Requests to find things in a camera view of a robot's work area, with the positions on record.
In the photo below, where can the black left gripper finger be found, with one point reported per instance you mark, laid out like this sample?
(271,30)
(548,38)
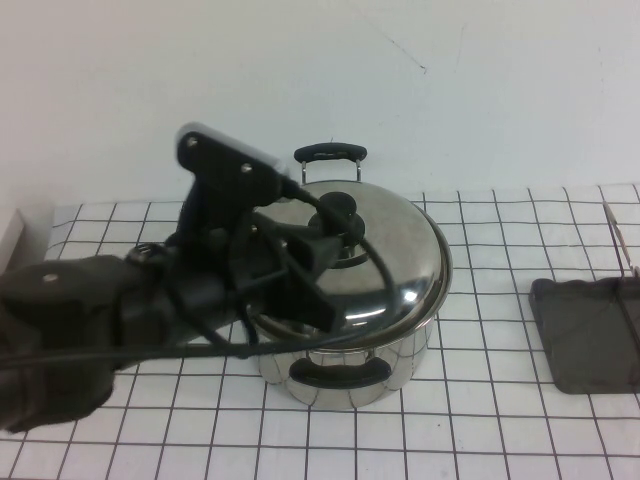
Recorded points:
(320,290)
(300,231)

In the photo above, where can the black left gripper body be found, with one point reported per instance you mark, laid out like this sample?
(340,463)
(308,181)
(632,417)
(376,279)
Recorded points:
(210,290)

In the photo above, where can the steel pot lid black knob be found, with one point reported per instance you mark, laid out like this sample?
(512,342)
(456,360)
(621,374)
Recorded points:
(405,260)

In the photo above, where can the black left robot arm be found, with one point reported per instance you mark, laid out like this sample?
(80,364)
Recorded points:
(50,305)

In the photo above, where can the white black grid tablecloth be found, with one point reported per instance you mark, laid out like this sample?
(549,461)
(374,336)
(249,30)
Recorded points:
(500,310)

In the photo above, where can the white box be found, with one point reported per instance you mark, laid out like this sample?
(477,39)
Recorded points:
(12,235)

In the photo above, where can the silver wrist camera black mount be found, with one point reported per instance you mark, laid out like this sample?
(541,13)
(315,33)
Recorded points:
(225,155)

